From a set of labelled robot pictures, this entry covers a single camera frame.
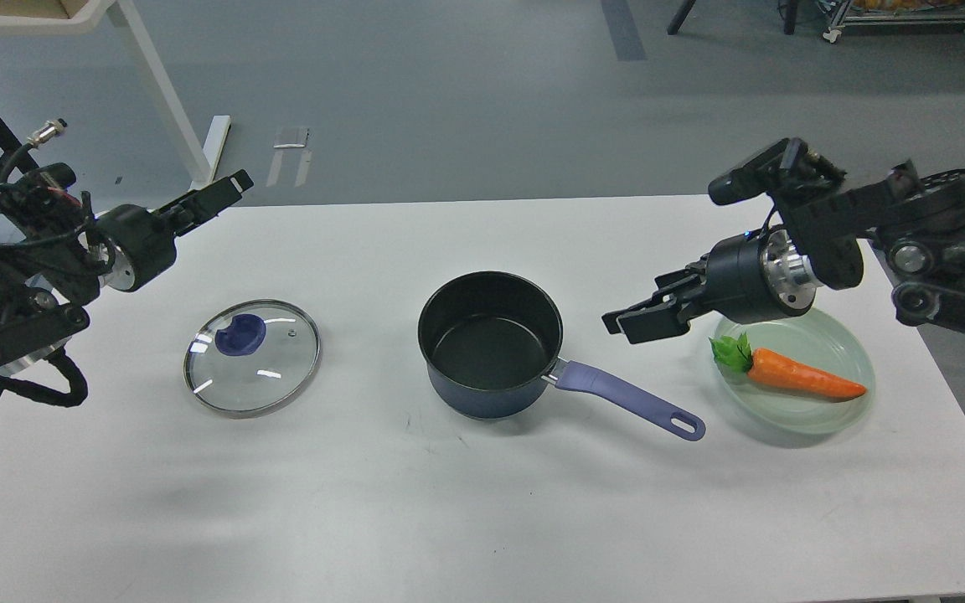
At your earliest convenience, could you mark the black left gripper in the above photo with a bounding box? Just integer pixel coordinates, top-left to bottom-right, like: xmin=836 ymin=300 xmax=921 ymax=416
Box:
xmin=97 ymin=169 xmax=254 ymax=291

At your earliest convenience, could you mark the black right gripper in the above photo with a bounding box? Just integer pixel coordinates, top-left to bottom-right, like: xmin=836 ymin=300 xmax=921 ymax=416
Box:
xmin=601 ymin=228 xmax=823 ymax=344

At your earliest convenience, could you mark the glass lid with blue knob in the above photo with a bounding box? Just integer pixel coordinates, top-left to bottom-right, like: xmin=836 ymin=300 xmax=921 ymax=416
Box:
xmin=183 ymin=299 xmax=323 ymax=420

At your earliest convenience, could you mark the blue saucepan with handle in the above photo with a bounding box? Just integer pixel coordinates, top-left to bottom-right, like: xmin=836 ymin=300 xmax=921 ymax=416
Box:
xmin=417 ymin=271 xmax=707 ymax=441

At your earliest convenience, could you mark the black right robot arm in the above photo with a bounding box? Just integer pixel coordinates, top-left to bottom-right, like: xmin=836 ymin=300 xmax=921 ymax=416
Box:
xmin=602 ymin=160 xmax=965 ymax=343

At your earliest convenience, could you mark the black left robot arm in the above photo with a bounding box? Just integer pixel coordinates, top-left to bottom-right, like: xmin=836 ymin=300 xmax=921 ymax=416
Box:
xmin=0 ymin=137 xmax=253 ymax=408

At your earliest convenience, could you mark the orange toy carrot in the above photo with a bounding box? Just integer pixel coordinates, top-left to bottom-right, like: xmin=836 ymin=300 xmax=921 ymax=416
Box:
xmin=710 ymin=333 xmax=868 ymax=401

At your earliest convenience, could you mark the pale green plate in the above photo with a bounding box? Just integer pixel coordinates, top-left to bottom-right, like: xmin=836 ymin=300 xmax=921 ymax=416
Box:
xmin=709 ymin=310 xmax=875 ymax=436

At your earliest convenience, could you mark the metal cart with casters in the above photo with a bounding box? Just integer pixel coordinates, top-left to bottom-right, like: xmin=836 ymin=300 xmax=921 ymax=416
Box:
xmin=816 ymin=1 xmax=965 ymax=44

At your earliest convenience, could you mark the white desk frame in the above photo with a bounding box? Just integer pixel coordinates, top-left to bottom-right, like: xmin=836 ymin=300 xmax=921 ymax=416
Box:
xmin=0 ymin=1 xmax=231 ymax=188

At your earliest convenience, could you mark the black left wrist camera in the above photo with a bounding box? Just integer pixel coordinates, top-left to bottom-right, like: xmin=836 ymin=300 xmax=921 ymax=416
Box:
xmin=0 ymin=118 xmax=87 ymax=238

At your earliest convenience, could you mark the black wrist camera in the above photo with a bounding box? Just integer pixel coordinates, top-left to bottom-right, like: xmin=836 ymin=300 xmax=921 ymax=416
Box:
xmin=0 ymin=118 xmax=87 ymax=238
xmin=707 ymin=137 xmax=847 ymax=206

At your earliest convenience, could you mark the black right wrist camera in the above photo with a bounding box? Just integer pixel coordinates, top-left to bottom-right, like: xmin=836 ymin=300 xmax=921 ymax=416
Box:
xmin=707 ymin=137 xmax=847 ymax=206

